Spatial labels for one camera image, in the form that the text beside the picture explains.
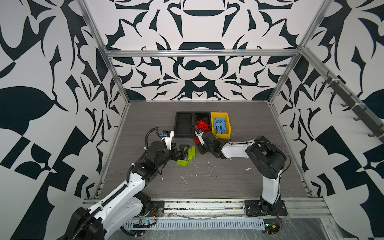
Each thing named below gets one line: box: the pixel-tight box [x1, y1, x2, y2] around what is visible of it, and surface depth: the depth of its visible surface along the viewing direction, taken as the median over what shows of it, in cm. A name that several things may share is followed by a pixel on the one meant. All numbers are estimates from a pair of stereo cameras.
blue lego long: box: [213, 120, 222, 134], surface depth 103 cm
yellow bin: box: [210, 112, 232, 139], surface depth 101 cm
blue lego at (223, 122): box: [219, 118, 226, 128], surface depth 104 cm
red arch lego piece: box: [194, 120, 210, 133], surface depth 103 cm
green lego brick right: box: [188, 146, 196, 162], surface depth 91 cm
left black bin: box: [174, 112, 194, 139], surface depth 104 cm
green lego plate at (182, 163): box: [176, 159, 189, 167], surface depth 91 cm
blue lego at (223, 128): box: [220, 122, 227, 134], surface depth 101 cm
